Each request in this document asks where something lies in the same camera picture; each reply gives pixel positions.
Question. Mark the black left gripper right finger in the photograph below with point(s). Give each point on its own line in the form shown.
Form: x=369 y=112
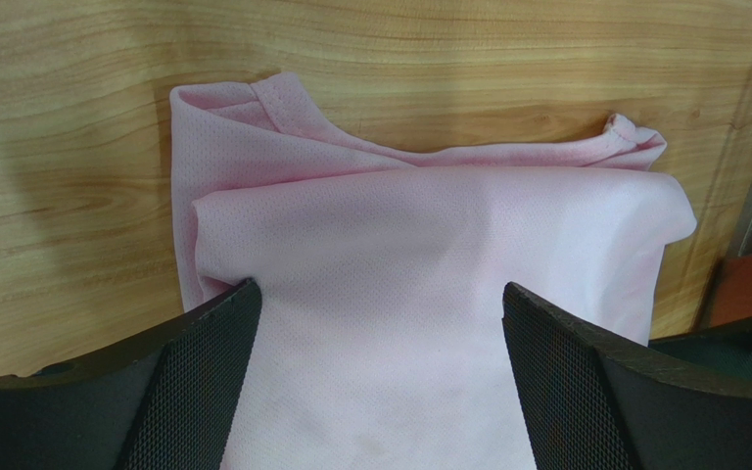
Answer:
x=592 y=399

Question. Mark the pink t-shirt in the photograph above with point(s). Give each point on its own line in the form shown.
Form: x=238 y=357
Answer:
x=380 y=344

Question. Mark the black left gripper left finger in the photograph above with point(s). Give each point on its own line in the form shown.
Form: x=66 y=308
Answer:
x=164 y=398

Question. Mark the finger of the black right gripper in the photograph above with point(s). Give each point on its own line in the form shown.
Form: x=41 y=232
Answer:
x=726 y=348

